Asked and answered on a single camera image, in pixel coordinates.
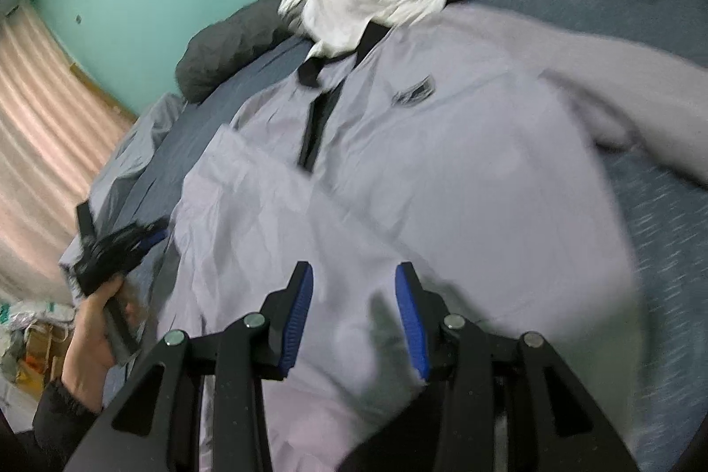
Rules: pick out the wooden board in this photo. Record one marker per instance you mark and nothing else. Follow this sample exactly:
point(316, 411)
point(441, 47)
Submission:
point(105, 90)

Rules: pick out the pile of plastic bags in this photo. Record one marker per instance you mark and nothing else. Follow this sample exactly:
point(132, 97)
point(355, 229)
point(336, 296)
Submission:
point(33, 339)

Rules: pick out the bed with blue sheet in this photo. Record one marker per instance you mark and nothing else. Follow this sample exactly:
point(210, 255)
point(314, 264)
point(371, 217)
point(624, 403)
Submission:
point(652, 228)

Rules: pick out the person's left hand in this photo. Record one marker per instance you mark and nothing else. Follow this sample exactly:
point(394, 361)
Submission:
point(88, 350)

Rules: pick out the pink striped curtain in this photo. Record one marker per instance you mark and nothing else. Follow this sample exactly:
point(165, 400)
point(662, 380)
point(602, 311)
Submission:
point(50, 146)

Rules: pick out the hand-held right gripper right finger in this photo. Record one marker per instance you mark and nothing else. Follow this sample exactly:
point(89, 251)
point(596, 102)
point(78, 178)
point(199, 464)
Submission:
point(412, 322)

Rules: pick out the person's left forearm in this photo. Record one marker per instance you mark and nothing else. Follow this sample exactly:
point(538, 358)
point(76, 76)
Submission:
point(55, 428)

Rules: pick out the light grey blanket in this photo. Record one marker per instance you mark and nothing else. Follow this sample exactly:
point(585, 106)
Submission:
point(121, 162)

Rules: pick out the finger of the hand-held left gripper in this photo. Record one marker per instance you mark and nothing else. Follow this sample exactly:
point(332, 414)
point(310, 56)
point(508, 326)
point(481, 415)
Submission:
point(149, 234)

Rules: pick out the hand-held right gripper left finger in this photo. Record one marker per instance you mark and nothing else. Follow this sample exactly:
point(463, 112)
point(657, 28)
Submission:
point(296, 322)

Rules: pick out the dark grey rolled duvet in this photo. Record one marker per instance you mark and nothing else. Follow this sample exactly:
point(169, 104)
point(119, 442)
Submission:
point(232, 52)

